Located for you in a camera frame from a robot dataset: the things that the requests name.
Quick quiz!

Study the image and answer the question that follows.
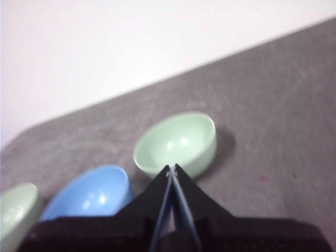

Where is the blue ribbed bowl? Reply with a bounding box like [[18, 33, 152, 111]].
[[39, 164, 134, 221]]

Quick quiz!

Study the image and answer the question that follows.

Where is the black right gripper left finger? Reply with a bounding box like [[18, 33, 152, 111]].
[[17, 164, 173, 252]]

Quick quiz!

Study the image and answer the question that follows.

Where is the green ribbed bowl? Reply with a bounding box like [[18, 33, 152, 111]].
[[0, 183, 45, 252], [133, 111, 218, 181]]

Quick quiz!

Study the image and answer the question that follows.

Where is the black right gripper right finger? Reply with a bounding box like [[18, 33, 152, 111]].
[[172, 163, 330, 252]]

